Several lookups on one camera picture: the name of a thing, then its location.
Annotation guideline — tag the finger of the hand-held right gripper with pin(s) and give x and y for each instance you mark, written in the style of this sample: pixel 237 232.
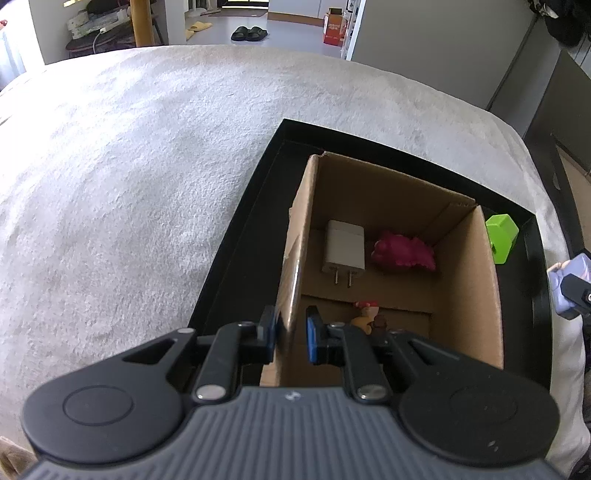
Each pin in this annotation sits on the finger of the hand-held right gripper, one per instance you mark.
pixel 577 293

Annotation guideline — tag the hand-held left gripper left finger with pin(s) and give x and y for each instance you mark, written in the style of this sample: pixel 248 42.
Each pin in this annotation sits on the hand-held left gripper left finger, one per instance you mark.
pixel 276 332

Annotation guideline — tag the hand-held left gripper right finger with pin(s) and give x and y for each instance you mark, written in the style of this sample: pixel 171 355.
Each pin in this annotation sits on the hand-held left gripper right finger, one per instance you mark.
pixel 311 337

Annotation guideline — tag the lavender plastic block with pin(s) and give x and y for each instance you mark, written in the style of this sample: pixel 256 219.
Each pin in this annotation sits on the lavender plastic block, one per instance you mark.
pixel 556 286

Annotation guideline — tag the small red-hat toy figure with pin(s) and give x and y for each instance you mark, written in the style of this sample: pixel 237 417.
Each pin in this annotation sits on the small red-hat toy figure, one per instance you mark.
pixel 364 314

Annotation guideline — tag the black tray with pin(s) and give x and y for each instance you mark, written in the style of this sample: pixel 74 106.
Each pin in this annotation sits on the black tray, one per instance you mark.
pixel 249 258

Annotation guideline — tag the white plug charger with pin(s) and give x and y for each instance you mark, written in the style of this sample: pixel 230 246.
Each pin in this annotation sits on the white plug charger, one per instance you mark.
pixel 344 249

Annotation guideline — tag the brown cardboard box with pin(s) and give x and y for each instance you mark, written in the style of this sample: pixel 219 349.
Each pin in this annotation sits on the brown cardboard box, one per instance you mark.
pixel 466 295

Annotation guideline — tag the pink bear toy figure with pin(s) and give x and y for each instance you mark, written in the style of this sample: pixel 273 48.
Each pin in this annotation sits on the pink bear toy figure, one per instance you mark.
pixel 401 251

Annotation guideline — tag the green plastic block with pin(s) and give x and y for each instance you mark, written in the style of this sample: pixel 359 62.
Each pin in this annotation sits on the green plastic block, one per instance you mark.
pixel 502 237

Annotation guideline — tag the grey leaning board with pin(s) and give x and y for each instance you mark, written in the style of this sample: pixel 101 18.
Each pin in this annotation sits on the grey leaning board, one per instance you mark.
pixel 554 106

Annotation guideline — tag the black hanging jackets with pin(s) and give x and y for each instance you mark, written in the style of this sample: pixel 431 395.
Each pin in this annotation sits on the black hanging jackets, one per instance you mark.
pixel 565 21

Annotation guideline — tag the black slipper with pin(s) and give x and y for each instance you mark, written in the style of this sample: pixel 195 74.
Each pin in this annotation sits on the black slipper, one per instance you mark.
pixel 240 34
pixel 257 33

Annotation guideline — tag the red and white carton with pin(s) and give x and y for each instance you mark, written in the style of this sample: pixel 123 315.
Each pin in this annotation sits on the red and white carton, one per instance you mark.
pixel 334 27

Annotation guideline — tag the pair of yellow slippers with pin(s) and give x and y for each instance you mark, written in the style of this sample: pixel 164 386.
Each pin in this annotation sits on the pair of yellow slippers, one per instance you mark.
pixel 198 26

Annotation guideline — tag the brown doormat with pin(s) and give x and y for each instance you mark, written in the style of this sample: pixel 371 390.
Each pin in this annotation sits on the brown doormat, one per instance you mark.
pixel 238 13

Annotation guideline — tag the white kitchen cabinet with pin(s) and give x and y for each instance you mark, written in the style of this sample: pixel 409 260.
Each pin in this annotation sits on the white kitchen cabinet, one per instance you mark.
pixel 300 9

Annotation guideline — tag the round yellow table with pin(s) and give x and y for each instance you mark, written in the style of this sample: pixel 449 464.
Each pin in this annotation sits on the round yellow table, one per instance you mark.
pixel 141 23

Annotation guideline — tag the white power strip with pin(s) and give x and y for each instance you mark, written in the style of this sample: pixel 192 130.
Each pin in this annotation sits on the white power strip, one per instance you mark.
pixel 97 21

